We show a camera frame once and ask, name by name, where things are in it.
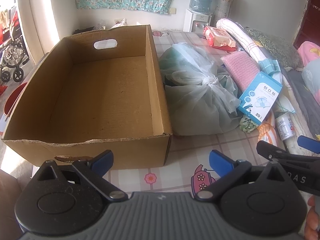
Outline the orange striped cloth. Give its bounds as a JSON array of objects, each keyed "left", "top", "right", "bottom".
[{"left": 258, "top": 116, "right": 278, "bottom": 146}]

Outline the yogurt cup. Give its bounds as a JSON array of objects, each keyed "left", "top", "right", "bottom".
[{"left": 276, "top": 112, "right": 295, "bottom": 141}]

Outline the green floral scrunchie cloth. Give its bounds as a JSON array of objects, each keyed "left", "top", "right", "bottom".
[{"left": 239, "top": 115, "right": 259, "bottom": 133}]

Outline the blue band-aid box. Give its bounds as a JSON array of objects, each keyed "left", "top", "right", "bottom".
[{"left": 238, "top": 72, "right": 282, "bottom": 125}]

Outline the teal checked towel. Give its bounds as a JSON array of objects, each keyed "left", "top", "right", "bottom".
[{"left": 258, "top": 59, "right": 281, "bottom": 82}]

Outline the pink knitted cloth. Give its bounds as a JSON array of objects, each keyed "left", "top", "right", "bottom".
[{"left": 221, "top": 51, "right": 260, "bottom": 92}]

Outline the person's right hand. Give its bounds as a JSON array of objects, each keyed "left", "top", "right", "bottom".
[{"left": 304, "top": 196, "right": 319, "bottom": 240}]

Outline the white tied plastic bag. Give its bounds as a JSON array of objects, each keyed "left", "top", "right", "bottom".
[{"left": 159, "top": 43, "right": 242, "bottom": 136}]

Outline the brown cardboard box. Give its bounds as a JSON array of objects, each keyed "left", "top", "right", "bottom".
[{"left": 2, "top": 25, "right": 172, "bottom": 170}]

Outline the green leaf patterned pillow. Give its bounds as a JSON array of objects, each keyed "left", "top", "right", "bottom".
[{"left": 245, "top": 27, "right": 304, "bottom": 72}]

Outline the red bowl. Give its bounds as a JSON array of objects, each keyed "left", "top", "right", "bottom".
[{"left": 4, "top": 82, "right": 27, "bottom": 116}]

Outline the red wet wipes pack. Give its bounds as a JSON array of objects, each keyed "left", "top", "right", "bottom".
[{"left": 203, "top": 26, "right": 237, "bottom": 52}]

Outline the white rolled checked blanket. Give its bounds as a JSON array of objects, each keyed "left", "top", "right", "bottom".
[{"left": 216, "top": 18, "right": 275, "bottom": 63}]

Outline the white water dispenser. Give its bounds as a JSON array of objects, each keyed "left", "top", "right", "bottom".
[{"left": 183, "top": 9, "right": 212, "bottom": 34}]

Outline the white plastic bag on floor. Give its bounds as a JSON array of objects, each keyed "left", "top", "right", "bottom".
[{"left": 111, "top": 18, "right": 127, "bottom": 29}]

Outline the rolled floral mat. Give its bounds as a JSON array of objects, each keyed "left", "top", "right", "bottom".
[{"left": 214, "top": 0, "right": 234, "bottom": 22}]

